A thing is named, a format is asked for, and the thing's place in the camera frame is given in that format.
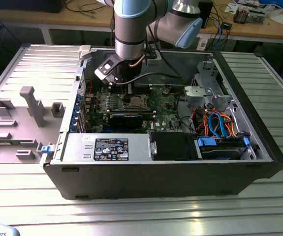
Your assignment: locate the black RAM slot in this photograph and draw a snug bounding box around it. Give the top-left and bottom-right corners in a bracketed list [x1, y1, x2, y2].
[109, 109, 156, 117]
[109, 86, 153, 92]
[109, 82, 153, 87]

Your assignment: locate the CPU socket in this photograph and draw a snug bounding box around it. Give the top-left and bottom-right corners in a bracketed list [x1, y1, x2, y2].
[122, 93, 149, 111]

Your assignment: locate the white case latch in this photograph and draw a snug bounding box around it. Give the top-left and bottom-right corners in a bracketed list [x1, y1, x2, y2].
[78, 45, 93, 61]

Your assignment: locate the black graphics card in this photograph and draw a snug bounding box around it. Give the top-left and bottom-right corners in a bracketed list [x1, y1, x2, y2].
[108, 112, 144, 129]

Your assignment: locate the green motherboard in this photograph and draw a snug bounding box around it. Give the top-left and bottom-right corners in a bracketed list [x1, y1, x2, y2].
[82, 85, 181, 135]

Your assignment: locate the grey metal drive cage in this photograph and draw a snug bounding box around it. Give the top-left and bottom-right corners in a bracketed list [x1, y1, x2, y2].
[195, 60, 220, 87]

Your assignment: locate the black plastic shroud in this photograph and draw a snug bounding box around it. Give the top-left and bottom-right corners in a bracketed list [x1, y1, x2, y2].
[150, 131, 198, 161]

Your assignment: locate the wooden workbench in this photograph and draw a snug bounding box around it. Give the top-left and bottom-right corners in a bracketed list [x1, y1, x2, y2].
[0, 0, 283, 45]

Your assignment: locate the grey power supply unit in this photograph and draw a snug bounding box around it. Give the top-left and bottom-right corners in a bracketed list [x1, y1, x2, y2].
[62, 132, 152, 163]

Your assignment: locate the black tower device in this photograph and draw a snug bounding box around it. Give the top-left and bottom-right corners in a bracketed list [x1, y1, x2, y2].
[200, 0, 215, 29]

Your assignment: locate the blue carrier in disk bay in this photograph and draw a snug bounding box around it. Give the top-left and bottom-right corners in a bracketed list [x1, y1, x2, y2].
[197, 136, 251, 153]

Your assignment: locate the black open PC case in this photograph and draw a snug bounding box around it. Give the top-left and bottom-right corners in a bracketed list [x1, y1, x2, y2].
[39, 45, 283, 200]

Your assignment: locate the large black box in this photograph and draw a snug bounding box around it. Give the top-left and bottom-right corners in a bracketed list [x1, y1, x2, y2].
[0, 0, 63, 14]

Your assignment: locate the grey parts rack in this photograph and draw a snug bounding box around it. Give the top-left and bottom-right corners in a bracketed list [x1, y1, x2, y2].
[0, 86, 65, 164]

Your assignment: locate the black hard disk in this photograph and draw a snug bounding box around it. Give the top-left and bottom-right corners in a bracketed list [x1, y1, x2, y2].
[200, 146, 246, 160]

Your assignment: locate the copper finned heat sink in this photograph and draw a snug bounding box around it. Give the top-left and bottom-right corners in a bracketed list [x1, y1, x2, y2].
[233, 7, 249, 25]

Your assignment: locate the small metal box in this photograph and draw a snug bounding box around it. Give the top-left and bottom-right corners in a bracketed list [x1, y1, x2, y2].
[248, 8, 266, 25]

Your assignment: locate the black camera cable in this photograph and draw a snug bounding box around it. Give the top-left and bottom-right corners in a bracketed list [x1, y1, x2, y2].
[109, 73, 183, 86]

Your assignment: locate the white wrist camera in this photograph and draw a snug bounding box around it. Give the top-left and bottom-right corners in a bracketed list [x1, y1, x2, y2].
[94, 54, 122, 86]

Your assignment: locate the black wire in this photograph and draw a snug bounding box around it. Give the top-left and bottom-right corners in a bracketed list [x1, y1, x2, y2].
[176, 92, 197, 135]

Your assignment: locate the grey round-top metal bracket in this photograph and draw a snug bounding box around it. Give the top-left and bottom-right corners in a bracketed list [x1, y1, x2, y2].
[183, 85, 232, 109]

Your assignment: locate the blue network cable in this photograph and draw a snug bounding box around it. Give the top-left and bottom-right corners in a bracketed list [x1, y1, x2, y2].
[218, 21, 225, 48]

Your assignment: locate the blue flat data wire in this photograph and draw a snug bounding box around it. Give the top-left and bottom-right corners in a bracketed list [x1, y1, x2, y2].
[208, 112, 228, 138]

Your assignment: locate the orange wire bundle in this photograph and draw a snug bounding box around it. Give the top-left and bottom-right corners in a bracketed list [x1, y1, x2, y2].
[191, 108, 237, 137]

